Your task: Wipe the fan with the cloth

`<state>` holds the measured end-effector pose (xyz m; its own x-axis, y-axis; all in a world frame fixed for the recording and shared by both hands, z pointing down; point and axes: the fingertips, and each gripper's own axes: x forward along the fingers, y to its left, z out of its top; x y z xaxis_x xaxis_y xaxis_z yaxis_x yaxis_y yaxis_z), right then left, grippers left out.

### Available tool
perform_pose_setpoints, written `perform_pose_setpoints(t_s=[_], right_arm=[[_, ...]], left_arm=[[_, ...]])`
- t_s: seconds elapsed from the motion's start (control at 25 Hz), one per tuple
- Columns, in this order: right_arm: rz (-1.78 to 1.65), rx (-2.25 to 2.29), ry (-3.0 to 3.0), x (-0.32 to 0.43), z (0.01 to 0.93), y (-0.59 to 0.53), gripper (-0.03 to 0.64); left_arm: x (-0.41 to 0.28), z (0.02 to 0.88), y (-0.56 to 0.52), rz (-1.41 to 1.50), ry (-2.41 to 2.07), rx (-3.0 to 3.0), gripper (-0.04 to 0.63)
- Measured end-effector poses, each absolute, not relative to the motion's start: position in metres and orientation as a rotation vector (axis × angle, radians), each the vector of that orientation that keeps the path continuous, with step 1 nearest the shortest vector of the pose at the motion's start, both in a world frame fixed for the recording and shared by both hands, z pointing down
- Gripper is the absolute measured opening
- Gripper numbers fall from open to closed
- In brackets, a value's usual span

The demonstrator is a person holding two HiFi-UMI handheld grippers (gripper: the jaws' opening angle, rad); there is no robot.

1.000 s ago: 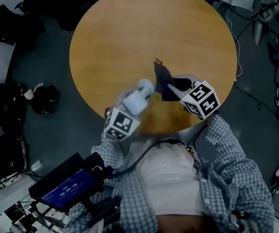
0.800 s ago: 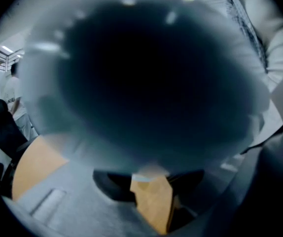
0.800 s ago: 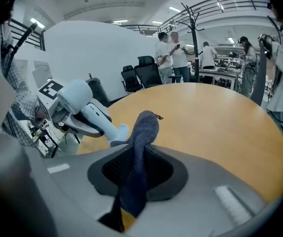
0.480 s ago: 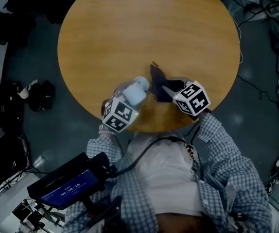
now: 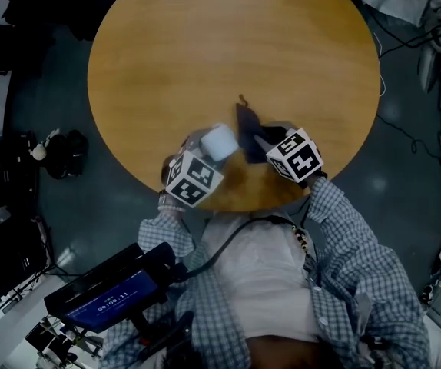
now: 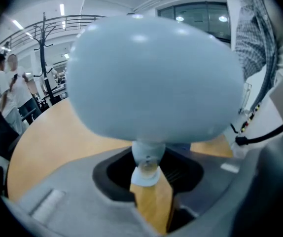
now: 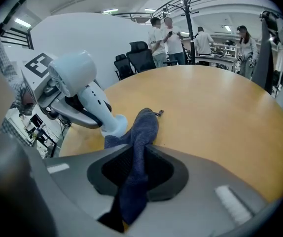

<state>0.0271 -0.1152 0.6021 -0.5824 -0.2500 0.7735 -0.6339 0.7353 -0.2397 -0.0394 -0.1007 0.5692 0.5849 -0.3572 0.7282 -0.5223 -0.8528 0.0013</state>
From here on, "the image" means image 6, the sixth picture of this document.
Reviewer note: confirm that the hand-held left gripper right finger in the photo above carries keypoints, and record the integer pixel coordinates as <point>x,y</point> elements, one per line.
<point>213,181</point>

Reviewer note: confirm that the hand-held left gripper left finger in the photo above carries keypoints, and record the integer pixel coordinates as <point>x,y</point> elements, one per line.
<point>70,186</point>

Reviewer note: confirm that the black coat rack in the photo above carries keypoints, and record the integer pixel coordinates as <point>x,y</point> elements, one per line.
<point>43,46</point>

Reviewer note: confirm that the person's body in checked shirt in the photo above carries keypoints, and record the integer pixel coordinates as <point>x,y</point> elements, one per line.
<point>255,33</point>

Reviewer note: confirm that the metal balcony railing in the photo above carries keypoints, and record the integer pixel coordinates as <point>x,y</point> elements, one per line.
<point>57,21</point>

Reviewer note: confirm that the dark glass window wall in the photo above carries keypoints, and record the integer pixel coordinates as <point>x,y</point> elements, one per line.
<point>195,16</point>

